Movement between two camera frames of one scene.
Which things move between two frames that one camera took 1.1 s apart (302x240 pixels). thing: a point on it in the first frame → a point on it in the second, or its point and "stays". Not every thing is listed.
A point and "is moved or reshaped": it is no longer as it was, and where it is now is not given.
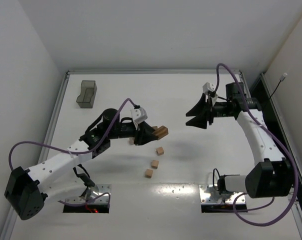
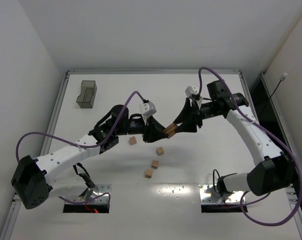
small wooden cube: [160, 151] stays
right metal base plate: [209, 194] stays
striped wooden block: [161, 132] is moved or reshaped
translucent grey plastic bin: [86, 99] stays
